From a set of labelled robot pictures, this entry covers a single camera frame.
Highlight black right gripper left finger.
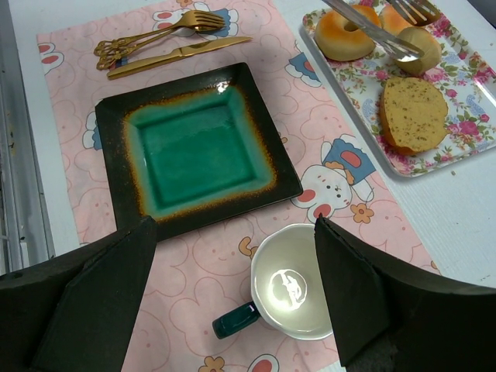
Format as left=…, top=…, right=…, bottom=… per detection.
left=1, top=216, right=157, bottom=371

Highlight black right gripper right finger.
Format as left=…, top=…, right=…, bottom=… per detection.
left=315, top=217, right=495, bottom=371

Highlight speckled bread slice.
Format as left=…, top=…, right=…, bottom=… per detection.
left=380, top=77, right=448, bottom=156

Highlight small pale muffin bread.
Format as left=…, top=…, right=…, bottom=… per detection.
left=394, top=26, right=442, bottom=76

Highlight silver metal tongs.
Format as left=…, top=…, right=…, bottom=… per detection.
left=325, top=0, right=441, bottom=62

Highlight green white mug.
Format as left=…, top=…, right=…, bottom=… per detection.
left=212, top=223, right=332, bottom=340

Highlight black green square plate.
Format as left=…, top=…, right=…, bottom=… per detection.
left=95, top=62, right=302, bottom=241

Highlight floral rectangular tray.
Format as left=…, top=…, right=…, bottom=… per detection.
left=302, top=1, right=495, bottom=177

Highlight gold knife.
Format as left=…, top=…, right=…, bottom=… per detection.
left=107, top=36, right=253, bottom=80

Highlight pink bunny placemat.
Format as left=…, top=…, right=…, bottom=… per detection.
left=36, top=0, right=441, bottom=372

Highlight round orange bun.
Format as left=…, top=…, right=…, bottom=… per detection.
left=379, top=5, right=412, bottom=36

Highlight gold fork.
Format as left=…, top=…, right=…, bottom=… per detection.
left=94, top=10, right=225, bottom=70

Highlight aluminium table frame rail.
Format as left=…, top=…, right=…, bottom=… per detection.
left=1, top=1, right=53, bottom=274

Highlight ring donut bread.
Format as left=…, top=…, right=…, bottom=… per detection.
left=315, top=10, right=376, bottom=62

